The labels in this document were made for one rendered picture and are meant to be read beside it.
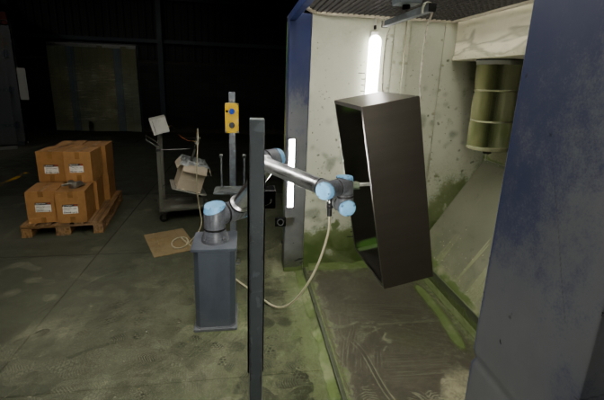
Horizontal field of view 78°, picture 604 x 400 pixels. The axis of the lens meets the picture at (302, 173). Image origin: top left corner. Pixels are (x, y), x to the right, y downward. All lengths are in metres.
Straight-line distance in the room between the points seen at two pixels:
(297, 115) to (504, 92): 1.64
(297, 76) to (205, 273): 1.71
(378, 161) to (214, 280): 1.39
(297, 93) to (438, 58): 1.26
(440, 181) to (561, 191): 3.26
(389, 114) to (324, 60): 1.17
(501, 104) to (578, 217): 2.85
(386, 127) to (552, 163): 1.74
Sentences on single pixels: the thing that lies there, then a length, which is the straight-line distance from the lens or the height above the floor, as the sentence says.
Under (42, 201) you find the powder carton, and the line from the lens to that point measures 4.92.
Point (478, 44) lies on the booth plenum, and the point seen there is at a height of 2.08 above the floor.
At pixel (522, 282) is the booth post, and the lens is 0.59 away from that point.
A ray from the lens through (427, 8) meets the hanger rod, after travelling 2.31.
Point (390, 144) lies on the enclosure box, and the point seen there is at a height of 1.42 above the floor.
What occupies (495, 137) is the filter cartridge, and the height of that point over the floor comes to 1.38.
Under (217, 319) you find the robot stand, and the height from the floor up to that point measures 0.09.
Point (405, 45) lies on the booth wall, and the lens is 3.44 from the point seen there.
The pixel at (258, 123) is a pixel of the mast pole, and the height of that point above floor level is 1.63.
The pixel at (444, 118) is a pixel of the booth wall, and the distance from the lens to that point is 3.65.
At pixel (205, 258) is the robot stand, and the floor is 0.57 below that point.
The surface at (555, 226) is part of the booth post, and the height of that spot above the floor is 1.61.
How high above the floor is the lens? 1.77
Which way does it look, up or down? 14 degrees down
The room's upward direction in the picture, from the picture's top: 2 degrees clockwise
